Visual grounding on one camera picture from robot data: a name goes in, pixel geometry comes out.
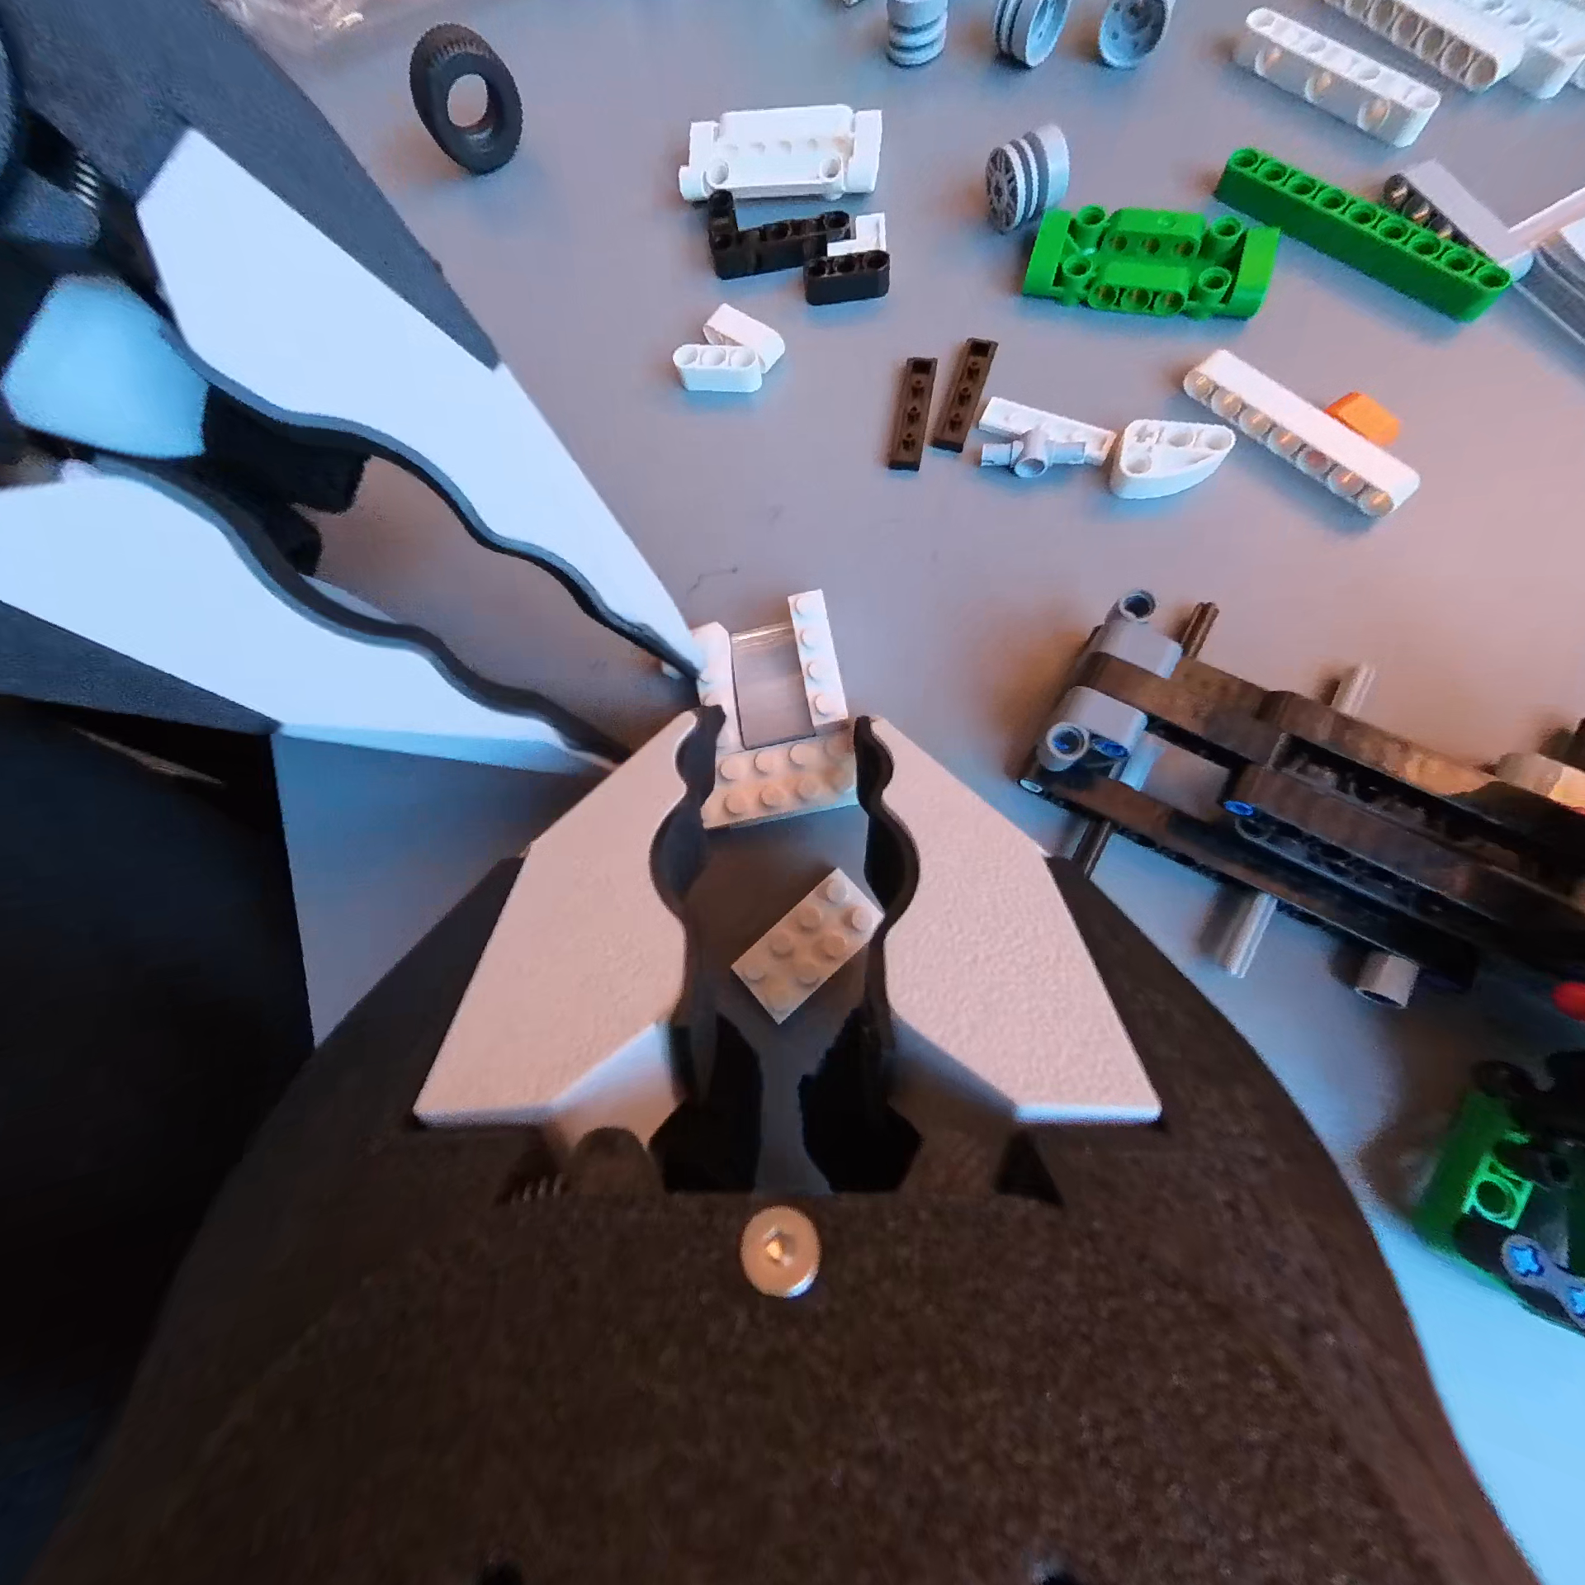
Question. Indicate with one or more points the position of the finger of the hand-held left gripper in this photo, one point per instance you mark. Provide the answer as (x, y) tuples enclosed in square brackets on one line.
[(185, 596), (372, 335)]

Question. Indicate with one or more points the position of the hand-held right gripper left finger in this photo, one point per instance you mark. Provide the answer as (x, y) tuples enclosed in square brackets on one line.
[(557, 979)]

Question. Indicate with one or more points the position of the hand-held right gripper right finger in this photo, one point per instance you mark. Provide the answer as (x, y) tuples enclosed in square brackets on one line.
[(1016, 979)]

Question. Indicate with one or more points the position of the white blue lego assembly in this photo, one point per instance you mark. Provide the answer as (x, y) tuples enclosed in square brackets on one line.
[(780, 780)]

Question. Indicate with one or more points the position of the black lego tyre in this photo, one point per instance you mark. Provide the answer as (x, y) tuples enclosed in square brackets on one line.
[(465, 150)]

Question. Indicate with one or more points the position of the short white lego plate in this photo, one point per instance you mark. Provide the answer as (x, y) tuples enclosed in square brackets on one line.
[(804, 948)]

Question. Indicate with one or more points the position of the white short lego beam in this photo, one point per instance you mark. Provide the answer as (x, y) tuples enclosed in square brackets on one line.
[(725, 360)]

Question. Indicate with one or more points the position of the partly built lego truck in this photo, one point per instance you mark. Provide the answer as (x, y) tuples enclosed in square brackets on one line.
[(1363, 818)]

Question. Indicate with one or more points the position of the black lego beam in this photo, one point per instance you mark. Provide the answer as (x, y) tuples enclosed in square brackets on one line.
[(768, 248)]

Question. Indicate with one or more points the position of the white medium lego beam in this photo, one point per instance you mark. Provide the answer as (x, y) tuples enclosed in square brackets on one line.
[(780, 156)]

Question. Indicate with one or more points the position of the green black lego subassembly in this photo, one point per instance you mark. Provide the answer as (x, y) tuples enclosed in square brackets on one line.
[(1499, 1190)]

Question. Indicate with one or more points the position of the white rounded lego liftarm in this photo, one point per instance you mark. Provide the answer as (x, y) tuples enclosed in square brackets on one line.
[(1170, 460)]

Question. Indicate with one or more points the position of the light grey lego connector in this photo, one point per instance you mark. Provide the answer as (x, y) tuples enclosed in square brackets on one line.
[(1040, 433)]

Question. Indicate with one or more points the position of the black lego plate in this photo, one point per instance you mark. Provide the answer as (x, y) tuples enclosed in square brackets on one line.
[(963, 394), (914, 416)]

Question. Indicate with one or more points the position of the white long lego beam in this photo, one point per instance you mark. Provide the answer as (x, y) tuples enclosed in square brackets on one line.
[(1287, 428)]

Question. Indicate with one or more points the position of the grey lego wheel hub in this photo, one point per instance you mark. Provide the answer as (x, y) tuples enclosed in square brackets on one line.
[(916, 31), (1136, 31), (1027, 180), (1035, 31)]

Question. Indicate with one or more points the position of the orange lego piece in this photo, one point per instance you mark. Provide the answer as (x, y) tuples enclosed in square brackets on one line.
[(1363, 416)]

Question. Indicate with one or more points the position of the green lego beam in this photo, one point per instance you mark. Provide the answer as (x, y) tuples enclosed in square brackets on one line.
[(1363, 235)]

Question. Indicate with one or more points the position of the dark grey lego beam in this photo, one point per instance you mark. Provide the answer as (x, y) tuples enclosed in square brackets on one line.
[(1455, 211)]

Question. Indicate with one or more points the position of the white holed lego beam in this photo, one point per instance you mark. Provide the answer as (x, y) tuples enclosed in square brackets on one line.
[(1423, 37), (1338, 75), (1548, 50)]

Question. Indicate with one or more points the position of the person's torso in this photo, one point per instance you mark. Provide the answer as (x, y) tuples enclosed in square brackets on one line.
[(123, 1114)]

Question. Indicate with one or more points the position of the green lego frame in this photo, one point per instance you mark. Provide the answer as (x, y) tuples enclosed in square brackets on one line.
[(1151, 267)]

